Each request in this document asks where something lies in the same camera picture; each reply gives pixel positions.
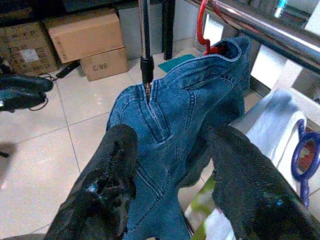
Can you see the chrome clothes rail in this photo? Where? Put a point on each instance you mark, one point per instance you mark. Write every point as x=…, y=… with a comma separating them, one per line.
x=275, y=35

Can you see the black square post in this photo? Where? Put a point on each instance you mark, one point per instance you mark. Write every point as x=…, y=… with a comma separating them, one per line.
x=168, y=30

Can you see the red plastic hanger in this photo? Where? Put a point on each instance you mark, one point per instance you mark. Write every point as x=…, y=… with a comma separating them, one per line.
x=200, y=30

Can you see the teal floor mat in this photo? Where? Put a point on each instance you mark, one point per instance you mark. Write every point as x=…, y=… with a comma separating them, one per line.
x=172, y=63

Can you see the blue plastic hanger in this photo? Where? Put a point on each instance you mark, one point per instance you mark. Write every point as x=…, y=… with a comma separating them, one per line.
x=295, y=160

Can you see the dark printed cardboard box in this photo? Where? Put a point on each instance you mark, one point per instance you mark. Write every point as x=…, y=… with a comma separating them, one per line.
x=27, y=50

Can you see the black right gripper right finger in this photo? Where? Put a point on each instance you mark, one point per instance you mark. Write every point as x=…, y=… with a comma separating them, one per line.
x=250, y=195

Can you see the green cloth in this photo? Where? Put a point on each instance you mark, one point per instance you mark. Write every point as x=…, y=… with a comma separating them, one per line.
x=202, y=200

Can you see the blue denim garment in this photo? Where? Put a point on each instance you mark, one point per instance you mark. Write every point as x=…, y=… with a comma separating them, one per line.
x=175, y=100

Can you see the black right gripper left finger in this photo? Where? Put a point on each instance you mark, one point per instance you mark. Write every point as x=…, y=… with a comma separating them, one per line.
x=100, y=190

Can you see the white cloth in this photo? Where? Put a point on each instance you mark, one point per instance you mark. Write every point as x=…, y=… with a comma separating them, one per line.
x=272, y=120

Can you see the large plain cardboard box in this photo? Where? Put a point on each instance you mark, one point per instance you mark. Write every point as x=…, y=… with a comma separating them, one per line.
x=85, y=35

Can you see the black round pole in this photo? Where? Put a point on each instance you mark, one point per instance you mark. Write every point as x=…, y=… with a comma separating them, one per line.
x=146, y=37

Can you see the black chair base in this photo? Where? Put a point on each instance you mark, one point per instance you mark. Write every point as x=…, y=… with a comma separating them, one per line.
x=22, y=87

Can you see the small printed cardboard box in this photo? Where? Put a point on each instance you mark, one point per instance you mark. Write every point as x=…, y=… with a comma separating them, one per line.
x=105, y=65

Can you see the black power strip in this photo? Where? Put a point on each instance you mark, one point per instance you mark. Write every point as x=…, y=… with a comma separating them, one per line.
x=66, y=70

